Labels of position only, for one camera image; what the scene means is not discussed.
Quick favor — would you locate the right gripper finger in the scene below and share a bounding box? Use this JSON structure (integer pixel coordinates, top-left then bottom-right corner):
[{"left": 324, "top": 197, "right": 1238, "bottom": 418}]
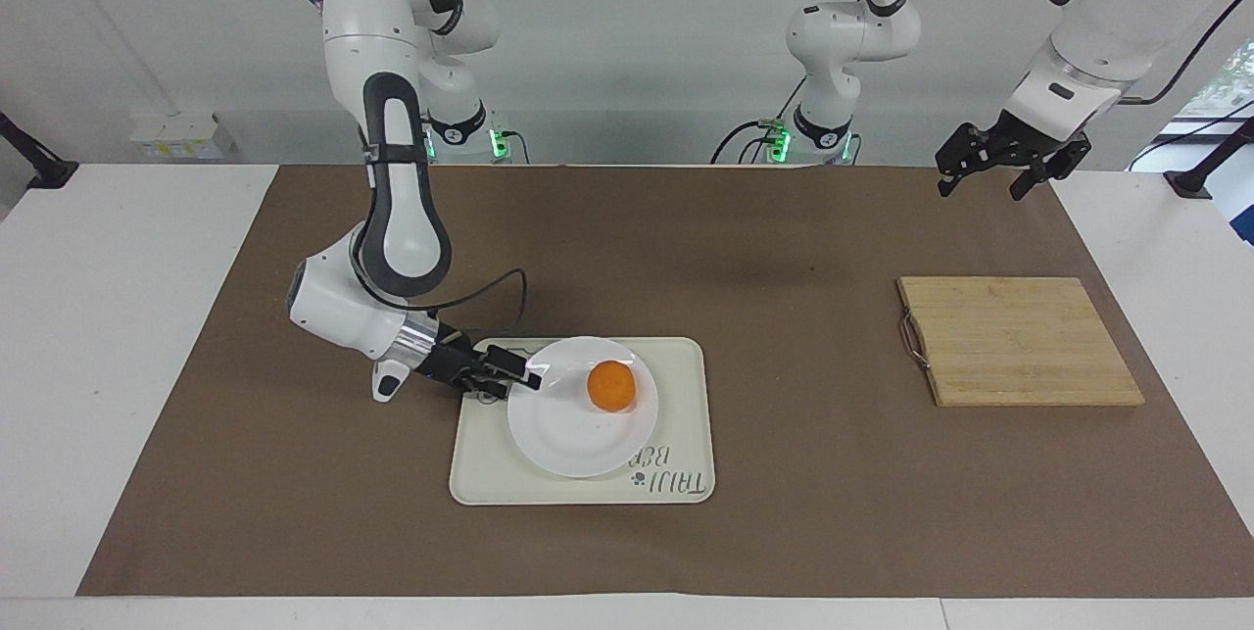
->
[
  {"left": 476, "top": 342, "right": 534, "bottom": 374},
  {"left": 464, "top": 365, "right": 546, "bottom": 403}
]

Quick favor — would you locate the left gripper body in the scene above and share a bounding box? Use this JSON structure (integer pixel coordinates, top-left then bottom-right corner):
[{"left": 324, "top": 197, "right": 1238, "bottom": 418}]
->
[{"left": 976, "top": 118, "right": 1067, "bottom": 170}]

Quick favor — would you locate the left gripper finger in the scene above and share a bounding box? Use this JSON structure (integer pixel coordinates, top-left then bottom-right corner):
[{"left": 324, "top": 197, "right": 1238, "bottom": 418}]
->
[
  {"left": 1009, "top": 136, "right": 1092, "bottom": 203},
  {"left": 935, "top": 122, "right": 992, "bottom": 199}
]

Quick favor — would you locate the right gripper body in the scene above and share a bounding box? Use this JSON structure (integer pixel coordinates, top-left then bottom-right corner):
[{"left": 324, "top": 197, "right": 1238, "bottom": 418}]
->
[{"left": 425, "top": 320, "right": 487, "bottom": 396}]

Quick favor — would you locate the white round plate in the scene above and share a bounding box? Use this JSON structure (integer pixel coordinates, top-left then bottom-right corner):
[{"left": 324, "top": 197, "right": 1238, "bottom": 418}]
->
[{"left": 506, "top": 335, "right": 660, "bottom": 480}]

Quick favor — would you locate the orange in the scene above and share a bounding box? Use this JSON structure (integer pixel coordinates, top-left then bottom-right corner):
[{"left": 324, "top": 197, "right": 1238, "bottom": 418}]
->
[{"left": 587, "top": 360, "right": 639, "bottom": 414}]

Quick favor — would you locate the black stand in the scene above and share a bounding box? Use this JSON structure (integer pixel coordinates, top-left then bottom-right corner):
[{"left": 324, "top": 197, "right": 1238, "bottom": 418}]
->
[
  {"left": 0, "top": 111, "right": 80, "bottom": 191},
  {"left": 1163, "top": 115, "right": 1254, "bottom": 201}
]

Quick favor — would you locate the cream rectangular tray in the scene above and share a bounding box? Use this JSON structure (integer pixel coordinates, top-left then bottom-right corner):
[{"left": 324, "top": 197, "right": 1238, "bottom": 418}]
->
[{"left": 448, "top": 335, "right": 717, "bottom": 508}]

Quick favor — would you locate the wooden cutting board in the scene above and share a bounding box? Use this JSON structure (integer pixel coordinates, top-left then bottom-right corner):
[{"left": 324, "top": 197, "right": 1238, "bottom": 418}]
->
[{"left": 895, "top": 274, "right": 1147, "bottom": 410}]

